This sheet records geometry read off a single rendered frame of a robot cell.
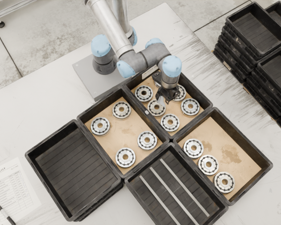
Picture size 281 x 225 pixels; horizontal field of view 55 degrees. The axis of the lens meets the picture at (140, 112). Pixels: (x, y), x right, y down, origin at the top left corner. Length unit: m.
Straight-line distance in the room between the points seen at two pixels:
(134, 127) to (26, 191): 0.68
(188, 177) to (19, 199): 0.90
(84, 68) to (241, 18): 1.34
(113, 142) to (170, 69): 0.57
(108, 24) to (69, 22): 1.87
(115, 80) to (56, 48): 1.28
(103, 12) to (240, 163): 0.98
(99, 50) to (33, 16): 1.74
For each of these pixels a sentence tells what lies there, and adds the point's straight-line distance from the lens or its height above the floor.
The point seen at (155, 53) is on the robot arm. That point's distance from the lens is 1.12.
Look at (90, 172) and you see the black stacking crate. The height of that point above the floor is 0.83.
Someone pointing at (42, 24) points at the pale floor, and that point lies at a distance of 3.07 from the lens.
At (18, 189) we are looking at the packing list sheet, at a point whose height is 0.70.
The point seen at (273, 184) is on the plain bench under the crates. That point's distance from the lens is 1.68.
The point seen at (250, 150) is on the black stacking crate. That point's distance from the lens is 1.47.
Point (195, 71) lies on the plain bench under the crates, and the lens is 1.79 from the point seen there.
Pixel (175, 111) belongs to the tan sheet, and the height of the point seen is 0.83.
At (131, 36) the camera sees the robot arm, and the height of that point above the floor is 0.99.
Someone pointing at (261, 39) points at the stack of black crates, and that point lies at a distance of 2.35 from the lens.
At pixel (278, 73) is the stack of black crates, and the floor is 0.38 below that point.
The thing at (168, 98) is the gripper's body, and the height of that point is 1.10.
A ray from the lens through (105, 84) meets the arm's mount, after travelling 1.66.
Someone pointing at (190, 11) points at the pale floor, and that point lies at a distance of 3.05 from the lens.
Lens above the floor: 2.21
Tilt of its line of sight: 68 degrees down
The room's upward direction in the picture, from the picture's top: 1 degrees counter-clockwise
